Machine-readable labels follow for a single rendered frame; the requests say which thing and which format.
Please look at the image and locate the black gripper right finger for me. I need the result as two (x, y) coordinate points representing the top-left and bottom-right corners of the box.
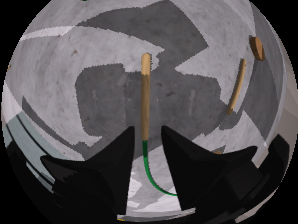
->
(161, 125), (258, 210)

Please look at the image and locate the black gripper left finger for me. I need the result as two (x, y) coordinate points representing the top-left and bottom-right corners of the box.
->
(40, 125), (136, 216)

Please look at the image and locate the brown wooden disc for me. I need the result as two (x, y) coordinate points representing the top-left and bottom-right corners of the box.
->
(250, 36), (265, 61)

